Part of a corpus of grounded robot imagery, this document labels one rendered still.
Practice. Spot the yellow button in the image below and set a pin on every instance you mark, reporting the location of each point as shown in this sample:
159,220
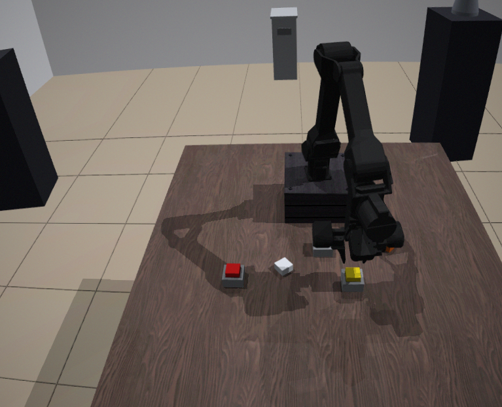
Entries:
352,279

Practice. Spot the blue button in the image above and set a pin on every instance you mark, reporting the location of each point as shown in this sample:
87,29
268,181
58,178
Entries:
322,252

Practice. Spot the red button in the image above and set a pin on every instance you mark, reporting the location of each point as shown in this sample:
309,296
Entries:
233,275

